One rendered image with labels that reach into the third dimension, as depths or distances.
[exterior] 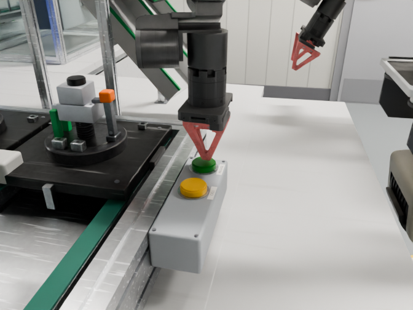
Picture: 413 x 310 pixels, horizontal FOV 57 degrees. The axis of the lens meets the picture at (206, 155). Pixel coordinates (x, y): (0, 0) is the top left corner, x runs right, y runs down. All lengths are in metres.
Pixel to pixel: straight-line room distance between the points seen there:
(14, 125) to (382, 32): 3.31
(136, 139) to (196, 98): 0.20
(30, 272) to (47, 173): 0.16
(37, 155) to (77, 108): 0.11
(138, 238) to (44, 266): 0.13
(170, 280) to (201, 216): 0.11
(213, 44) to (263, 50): 3.20
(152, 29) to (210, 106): 0.13
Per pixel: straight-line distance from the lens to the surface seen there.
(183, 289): 0.56
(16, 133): 0.81
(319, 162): 0.88
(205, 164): 0.61
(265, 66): 3.76
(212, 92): 0.54
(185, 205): 0.54
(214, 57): 0.53
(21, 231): 0.62
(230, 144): 0.92
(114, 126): 0.66
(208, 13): 0.52
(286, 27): 3.68
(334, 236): 0.67
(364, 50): 3.75
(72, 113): 0.66
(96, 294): 0.43
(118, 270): 0.45
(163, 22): 0.54
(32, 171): 0.65
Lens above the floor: 1.27
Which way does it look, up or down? 28 degrees down
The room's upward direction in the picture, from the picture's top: straight up
